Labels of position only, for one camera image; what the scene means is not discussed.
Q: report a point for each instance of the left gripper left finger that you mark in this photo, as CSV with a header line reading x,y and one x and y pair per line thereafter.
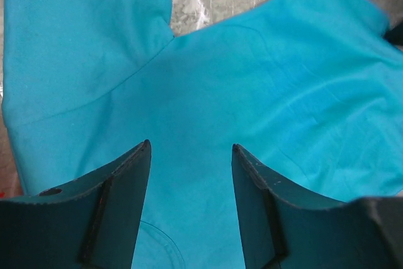
x,y
89,222

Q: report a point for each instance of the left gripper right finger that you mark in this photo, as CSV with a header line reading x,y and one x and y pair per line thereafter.
x,y
284,225

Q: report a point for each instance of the teal t shirt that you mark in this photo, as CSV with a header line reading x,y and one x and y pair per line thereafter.
x,y
310,87

